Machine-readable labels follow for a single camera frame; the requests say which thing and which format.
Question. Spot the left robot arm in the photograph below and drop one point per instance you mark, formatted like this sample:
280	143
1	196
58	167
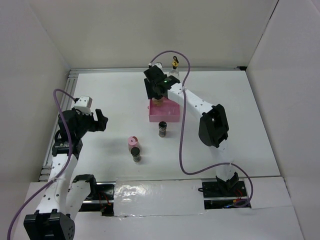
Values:
54	217

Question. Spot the large black lid spice jar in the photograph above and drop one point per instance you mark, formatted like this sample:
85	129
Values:
158	101

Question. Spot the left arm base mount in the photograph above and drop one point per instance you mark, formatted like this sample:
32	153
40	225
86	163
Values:
102	201

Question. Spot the gold spout glass bottle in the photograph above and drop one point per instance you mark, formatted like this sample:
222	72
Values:
174	68

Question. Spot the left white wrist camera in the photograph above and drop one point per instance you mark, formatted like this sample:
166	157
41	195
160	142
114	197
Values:
83	105

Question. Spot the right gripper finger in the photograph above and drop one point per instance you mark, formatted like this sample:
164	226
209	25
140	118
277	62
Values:
164	93
149	89

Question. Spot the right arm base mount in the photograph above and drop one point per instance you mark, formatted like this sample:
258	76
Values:
214	198

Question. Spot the small dark spice jar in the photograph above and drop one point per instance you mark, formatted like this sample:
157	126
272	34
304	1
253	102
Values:
162	129

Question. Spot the front black lid spice jar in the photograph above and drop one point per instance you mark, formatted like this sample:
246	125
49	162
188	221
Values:
136	154

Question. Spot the pink plastic bin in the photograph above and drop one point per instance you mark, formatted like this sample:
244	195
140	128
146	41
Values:
165	111

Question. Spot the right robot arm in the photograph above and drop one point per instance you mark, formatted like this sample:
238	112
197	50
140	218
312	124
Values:
213	124

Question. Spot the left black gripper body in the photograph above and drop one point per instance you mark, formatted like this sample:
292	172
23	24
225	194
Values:
87	123

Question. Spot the pink lid spice jar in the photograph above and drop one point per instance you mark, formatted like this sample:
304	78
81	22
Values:
132	142

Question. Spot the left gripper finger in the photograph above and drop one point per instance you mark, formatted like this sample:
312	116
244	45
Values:
101	124
99	114

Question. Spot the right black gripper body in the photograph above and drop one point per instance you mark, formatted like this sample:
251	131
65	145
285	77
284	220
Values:
157	96

